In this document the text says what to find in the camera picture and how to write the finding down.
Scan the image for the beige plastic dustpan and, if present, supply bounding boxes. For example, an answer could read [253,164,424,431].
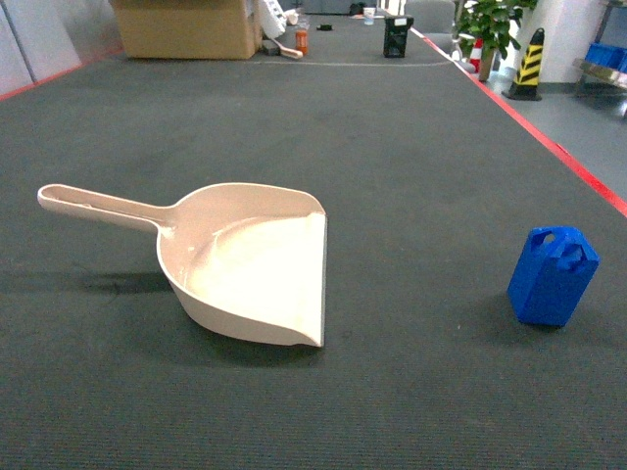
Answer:
[37,183,327,348]

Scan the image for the blue plastic block part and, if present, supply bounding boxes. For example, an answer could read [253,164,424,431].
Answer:
[507,226,601,327]

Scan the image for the stainless steel shelf rack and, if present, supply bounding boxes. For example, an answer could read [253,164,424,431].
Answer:
[573,1,626,98]

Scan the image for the orange drink bottle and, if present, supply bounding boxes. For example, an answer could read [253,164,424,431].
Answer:
[295,28,309,56]

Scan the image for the black box on table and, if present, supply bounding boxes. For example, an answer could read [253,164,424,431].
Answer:
[383,16,414,59]

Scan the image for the large cardboard box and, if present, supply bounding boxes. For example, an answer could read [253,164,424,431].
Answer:
[111,0,262,60]

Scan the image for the white paper cup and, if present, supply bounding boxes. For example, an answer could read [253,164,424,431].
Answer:
[363,7,376,25]

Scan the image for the red white traffic cone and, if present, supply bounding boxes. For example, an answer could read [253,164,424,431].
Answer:
[468,37,483,74]

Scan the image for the grey office chair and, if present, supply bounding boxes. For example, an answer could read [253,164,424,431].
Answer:
[404,0,476,74]

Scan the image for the yellow black traffic bollard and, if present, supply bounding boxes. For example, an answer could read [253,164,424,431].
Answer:
[502,27,545,101]

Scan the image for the green potted plant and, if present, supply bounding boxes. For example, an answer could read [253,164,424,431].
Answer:
[458,0,538,82]

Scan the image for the blue storage bin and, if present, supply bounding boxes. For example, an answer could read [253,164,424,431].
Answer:
[584,42,627,72]

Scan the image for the wooden handled brush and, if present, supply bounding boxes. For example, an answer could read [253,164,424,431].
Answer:
[262,39,304,60]

